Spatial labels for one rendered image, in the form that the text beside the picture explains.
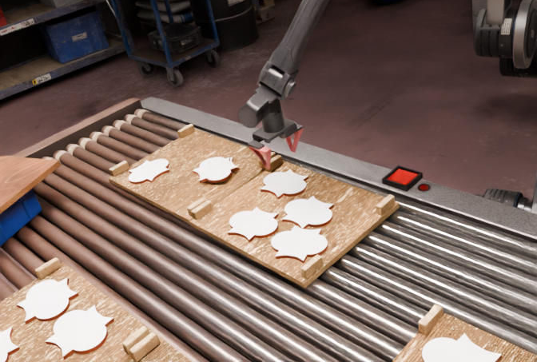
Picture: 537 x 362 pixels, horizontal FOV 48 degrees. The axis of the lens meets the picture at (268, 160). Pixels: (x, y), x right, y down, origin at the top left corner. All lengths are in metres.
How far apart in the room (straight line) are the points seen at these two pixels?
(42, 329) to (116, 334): 0.18
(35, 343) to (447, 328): 0.84
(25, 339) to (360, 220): 0.80
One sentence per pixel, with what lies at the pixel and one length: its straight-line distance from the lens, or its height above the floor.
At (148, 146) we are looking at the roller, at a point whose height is 0.92.
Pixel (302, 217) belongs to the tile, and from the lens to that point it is 1.47.
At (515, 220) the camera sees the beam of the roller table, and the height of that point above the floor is 0.92.
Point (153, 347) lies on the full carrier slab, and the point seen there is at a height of 0.94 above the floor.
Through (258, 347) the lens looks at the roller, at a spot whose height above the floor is 0.92.
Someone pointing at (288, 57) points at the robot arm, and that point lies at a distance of 1.41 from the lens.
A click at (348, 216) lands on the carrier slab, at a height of 0.94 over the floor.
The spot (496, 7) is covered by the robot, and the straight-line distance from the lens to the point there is 1.85.
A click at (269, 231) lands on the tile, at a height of 0.95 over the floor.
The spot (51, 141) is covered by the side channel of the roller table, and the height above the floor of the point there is 0.95.
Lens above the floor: 1.81
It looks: 30 degrees down
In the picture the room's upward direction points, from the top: 11 degrees counter-clockwise
